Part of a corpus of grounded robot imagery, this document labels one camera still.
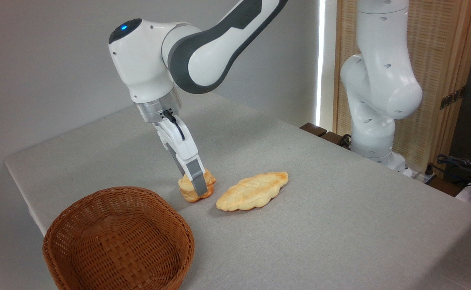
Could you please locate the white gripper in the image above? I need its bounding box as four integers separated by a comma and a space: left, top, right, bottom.
152, 117, 209, 197

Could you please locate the small round bread roll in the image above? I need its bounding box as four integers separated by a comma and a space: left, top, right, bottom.
178, 169, 217, 203

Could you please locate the long braided bread loaf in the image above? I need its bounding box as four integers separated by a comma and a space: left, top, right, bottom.
216, 172, 289, 211

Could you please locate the brown woven wicker basket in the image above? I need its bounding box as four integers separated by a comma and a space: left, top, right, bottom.
42, 186, 195, 290

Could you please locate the dark brown wooden block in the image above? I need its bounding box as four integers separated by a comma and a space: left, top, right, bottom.
300, 122, 328, 137

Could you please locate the grey tablecloth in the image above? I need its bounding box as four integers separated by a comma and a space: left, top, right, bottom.
5, 92, 471, 290

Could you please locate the white power strip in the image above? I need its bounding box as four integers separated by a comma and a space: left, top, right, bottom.
409, 168, 438, 184

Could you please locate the dark metal screen hinge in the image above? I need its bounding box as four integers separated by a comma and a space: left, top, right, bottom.
440, 85, 467, 110

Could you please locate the wooden slatted folding screen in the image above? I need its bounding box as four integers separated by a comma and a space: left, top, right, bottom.
333, 0, 471, 178

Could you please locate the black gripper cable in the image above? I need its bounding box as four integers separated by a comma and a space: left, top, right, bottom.
162, 110, 186, 141

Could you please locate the dark blue cable bundle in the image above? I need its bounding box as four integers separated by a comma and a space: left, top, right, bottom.
436, 154, 471, 190

